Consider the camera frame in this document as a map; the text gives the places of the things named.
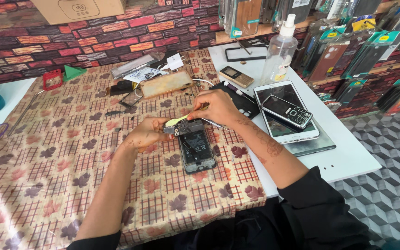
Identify person's left hand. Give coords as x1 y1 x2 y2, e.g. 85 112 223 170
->
127 116 176 153

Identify person's right hand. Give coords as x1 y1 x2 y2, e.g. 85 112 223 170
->
187 89 246 128

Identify yellow plastic pry tool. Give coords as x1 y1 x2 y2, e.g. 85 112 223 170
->
165 103 210 128

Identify phone circuit board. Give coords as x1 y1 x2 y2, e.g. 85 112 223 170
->
163 120 191 136

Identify thin metal screwdriver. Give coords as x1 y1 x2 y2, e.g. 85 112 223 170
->
200 117 230 132

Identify white tipped dark screwdriver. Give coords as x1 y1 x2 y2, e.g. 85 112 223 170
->
223 81 257 103

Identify black phone case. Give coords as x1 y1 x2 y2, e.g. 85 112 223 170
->
209 81 260 120

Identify small gold keypad phone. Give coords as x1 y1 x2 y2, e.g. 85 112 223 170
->
219 66 255 89

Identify dark glass screen piece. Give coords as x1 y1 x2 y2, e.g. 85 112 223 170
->
118 88 144 109

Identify opened black smartphone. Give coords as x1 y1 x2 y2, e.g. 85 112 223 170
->
177 119 217 174

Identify black phone back cover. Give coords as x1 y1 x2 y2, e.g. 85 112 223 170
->
106 79 139 97

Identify phone in yellowed clear case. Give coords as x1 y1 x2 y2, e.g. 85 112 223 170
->
139 70 194 99

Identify white printed paper packet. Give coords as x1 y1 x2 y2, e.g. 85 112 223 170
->
122 67 170 84

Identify white charger adapter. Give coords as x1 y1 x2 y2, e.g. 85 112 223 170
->
158 53 185 72

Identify metal tweezers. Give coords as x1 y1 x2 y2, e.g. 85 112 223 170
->
235 37 253 56

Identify white tablet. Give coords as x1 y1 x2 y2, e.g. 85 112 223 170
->
253 81 321 144

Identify black silver keypad phone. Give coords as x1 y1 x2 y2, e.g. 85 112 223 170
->
260 95 314 130

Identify silver foil packet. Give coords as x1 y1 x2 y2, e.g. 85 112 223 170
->
110 52 166 80

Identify clear spray bottle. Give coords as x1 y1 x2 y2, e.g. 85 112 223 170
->
260 14 298 86

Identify leaf patterned tablecloth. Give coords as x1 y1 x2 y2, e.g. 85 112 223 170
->
0 49 267 250

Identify green triangular pick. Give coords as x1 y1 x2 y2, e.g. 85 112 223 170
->
62 65 88 83

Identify grey tablet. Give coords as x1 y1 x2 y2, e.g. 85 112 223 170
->
283 118 337 157

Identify long thin metal rod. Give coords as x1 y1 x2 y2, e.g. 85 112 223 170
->
7 90 45 137

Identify person's black clothing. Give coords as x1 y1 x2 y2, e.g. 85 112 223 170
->
66 166 400 250

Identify cardboard box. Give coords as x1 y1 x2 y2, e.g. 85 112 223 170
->
30 0 128 25

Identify rack of packaged phone cases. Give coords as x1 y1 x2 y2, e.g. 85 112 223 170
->
216 0 400 117

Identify white cable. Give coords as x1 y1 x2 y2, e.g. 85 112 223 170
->
192 78 215 87

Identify black rectangular phone frame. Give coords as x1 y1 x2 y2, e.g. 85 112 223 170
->
225 46 269 63

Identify red plastic phone frame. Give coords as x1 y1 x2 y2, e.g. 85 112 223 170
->
42 69 64 92

